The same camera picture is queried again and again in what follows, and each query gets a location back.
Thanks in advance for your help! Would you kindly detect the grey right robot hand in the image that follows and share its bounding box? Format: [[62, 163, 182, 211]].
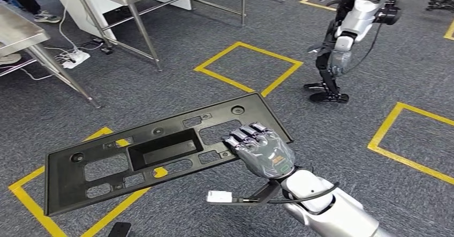
[[222, 121, 297, 180]]

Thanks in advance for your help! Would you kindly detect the black plastic panel part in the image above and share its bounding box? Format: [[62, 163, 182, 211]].
[[43, 92, 294, 217]]

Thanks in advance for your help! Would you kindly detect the stainless steel workbench table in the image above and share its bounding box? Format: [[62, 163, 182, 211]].
[[0, 2, 102, 110]]

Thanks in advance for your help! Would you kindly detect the white and black humanoid robot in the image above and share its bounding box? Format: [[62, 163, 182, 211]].
[[303, 0, 403, 105]]

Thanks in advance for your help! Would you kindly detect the white power strip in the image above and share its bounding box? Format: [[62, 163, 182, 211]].
[[61, 49, 91, 70]]

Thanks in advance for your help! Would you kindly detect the white cabinet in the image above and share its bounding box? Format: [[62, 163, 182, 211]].
[[46, 0, 194, 41]]

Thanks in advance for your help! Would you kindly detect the black right wrist camera bracket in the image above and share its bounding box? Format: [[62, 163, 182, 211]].
[[226, 179, 283, 207]]

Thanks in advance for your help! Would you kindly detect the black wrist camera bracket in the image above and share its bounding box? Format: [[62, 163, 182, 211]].
[[226, 179, 283, 207], [107, 222, 132, 237]]

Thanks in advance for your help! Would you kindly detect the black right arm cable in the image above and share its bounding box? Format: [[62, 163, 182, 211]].
[[234, 181, 340, 205]]

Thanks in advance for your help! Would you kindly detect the black left wrist camera bracket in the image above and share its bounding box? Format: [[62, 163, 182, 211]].
[[107, 222, 132, 237]]

